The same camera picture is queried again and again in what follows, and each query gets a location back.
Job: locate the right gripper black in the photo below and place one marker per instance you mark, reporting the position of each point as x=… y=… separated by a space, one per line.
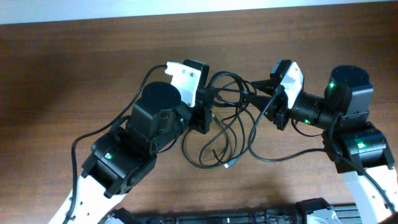
x=274 y=111

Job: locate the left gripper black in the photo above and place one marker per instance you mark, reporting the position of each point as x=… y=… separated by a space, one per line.
x=203 y=105

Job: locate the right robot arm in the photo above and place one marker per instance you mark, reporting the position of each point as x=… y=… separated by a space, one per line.
x=359 y=150

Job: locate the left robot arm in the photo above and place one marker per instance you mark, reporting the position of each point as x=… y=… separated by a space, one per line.
x=124 y=155

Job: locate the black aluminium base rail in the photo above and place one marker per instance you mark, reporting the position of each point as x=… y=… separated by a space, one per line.
x=310 y=211

